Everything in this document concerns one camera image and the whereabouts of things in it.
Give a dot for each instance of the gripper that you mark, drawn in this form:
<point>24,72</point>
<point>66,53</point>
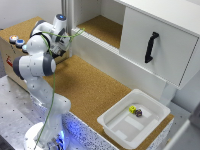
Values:
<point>62,44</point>

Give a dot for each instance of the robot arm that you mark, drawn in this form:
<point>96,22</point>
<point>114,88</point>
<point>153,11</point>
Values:
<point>36,63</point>

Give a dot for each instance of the wooden drawer box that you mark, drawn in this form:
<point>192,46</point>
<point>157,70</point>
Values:
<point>20,40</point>

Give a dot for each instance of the green button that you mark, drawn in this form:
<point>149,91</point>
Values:
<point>24,48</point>

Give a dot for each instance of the blue button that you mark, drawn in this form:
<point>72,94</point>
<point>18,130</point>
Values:
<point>20,42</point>

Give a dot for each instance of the white cabinet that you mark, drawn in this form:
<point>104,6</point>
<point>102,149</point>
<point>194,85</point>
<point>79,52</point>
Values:
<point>110,50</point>

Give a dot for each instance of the red button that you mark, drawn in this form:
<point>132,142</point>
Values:
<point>13,38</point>

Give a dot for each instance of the yellow block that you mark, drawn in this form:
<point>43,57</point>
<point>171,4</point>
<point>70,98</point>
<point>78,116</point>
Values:
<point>132,109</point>

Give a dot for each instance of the purple block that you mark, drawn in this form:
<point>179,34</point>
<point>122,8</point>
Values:
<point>138,113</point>

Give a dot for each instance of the white plastic box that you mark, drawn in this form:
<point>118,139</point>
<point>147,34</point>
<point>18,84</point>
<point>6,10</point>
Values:
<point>133,118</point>

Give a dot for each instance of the white sliding door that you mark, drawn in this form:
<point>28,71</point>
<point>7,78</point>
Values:
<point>166,43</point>

